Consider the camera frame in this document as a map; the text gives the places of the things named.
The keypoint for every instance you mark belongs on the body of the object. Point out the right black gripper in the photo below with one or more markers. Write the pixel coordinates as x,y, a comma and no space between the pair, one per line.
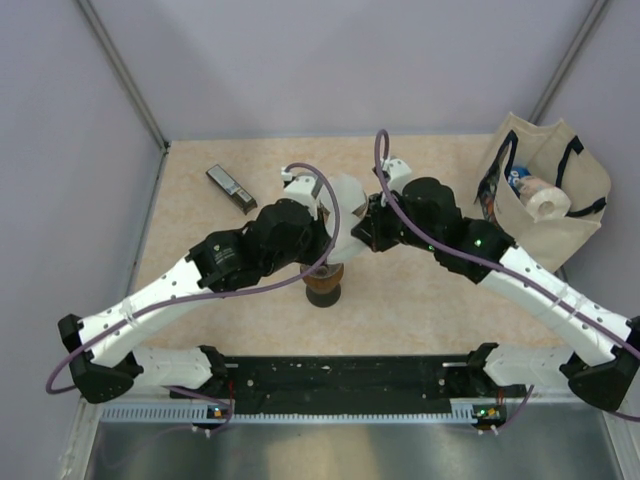
370,228

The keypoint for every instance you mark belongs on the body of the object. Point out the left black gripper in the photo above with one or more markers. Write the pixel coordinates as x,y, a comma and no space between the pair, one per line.
321,242

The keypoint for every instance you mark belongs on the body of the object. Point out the white coffee filter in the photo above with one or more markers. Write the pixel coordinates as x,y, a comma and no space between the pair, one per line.
346,245
350,195

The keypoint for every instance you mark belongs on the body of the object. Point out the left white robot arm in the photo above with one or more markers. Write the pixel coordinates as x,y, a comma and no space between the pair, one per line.
107,357

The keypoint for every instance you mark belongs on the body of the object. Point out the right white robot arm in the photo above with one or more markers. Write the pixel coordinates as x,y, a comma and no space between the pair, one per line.
600,356

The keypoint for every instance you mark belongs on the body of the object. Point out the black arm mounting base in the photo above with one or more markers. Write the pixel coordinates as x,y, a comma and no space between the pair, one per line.
336,385

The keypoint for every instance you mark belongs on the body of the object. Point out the red rimmed glass carafe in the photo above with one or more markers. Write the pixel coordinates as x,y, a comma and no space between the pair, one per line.
323,300

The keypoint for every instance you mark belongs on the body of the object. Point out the black toothpaste box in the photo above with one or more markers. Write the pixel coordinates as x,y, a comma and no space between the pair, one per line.
233,191

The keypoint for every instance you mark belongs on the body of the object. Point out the blue snack package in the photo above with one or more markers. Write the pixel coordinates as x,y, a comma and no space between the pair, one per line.
515,175

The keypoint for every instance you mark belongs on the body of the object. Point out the white paper roll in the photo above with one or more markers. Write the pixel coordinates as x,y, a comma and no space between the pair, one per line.
545,202

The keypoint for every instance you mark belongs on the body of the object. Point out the beige canvas tote bag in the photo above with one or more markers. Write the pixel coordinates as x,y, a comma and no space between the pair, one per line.
555,156

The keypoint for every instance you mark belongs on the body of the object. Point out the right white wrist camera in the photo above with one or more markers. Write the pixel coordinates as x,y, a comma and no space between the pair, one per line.
393,174

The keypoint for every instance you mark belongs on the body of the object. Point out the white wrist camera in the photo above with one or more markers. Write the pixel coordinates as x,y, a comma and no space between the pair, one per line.
303,189
393,174

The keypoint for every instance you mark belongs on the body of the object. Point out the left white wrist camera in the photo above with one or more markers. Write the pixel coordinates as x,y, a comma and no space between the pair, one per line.
303,189

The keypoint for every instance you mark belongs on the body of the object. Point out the white slotted cable duct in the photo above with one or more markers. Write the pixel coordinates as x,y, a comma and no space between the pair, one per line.
177,412

